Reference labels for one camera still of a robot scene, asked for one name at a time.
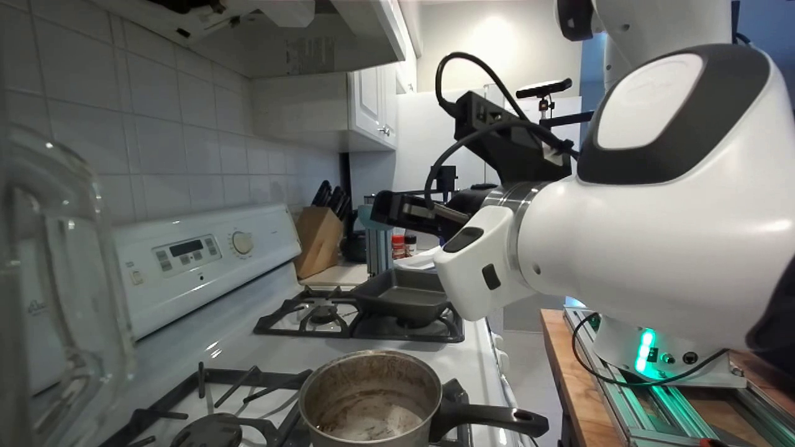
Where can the white range hood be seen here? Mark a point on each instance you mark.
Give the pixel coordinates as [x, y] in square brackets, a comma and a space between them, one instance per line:
[277, 38]

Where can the white gas stove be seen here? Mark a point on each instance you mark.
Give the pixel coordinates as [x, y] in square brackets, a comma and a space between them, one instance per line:
[197, 285]

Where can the grey square baking pan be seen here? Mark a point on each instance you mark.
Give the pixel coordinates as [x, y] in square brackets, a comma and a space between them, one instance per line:
[410, 296]

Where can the black stove grate right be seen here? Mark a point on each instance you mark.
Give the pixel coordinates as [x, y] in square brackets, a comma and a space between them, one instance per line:
[336, 313]

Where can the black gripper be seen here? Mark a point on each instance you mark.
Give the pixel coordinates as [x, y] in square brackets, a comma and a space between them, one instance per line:
[413, 211]

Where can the white upper cabinet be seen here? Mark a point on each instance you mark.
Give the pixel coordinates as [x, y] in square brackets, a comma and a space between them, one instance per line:
[342, 113]

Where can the black stove grate left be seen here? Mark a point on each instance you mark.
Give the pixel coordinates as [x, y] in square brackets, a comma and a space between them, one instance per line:
[230, 409]

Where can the black camera on stand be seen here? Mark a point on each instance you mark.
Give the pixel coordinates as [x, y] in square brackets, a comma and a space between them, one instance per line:
[544, 103]

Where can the steel saucepan black handle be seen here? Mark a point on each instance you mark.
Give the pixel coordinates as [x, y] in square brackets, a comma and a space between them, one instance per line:
[385, 398]

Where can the wooden knife block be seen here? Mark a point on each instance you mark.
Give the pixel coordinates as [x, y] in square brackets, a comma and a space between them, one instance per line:
[318, 231]

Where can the aluminium frame stand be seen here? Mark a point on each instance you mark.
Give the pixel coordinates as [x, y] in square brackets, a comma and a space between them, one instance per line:
[378, 254]

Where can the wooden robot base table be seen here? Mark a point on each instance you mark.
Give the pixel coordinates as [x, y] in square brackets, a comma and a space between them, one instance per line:
[599, 412]

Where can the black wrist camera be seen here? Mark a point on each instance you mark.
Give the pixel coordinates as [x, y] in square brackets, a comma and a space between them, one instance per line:
[517, 150]

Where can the glass blender jar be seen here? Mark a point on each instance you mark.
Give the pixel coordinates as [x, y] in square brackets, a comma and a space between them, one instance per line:
[66, 339]

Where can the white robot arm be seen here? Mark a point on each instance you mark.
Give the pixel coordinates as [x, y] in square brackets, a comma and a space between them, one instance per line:
[675, 218]

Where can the black stove grate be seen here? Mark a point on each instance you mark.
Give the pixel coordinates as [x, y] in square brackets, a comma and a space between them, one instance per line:
[336, 313]
[230, 409]

